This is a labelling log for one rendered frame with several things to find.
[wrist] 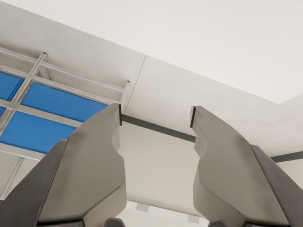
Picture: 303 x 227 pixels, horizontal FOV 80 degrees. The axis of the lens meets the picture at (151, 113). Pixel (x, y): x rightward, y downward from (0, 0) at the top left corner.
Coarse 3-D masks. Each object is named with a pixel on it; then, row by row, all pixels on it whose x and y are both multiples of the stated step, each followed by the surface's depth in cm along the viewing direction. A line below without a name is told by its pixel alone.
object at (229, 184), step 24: (192, 120) 12; (216, 120) 11; (216, 144) 9; (240, 144) 9; (216, 168) 7; (240, 168) 7; (216, 192) 6; (240, 192) 6; (264, 192) 6; (216, 216) 7; (240, 216) 6; (264, 216) 6
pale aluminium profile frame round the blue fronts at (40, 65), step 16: (0, 48) 162; (48, 64) 169; (32, 80) 162; (48, 80) 163; (96, 80) 176; (16, 96) 150; (96, 96) 170; (32, 112) 148; (0, 128) 139; (0, 192) 176
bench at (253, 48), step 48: (48, 0) 41; (96, 0) 39; (144, 0) 36; (192, 0) 34; (240, 0) 33; (288, 0) 31; (144, 48) 48; (192, 48) 44; (240, 48) 42; (288, 48) 39; (288, 96) 53
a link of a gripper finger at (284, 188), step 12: (264, 156) 8; (264, 168) 7; (276, 168) 8; (276, 180) 7; (288, 180) 7; (276, 192) 7; (288, 192) 7; (300, 192) 7; (288, 204) 6; (300, 204) 6; (288, 216) 6; (300, 216) 6
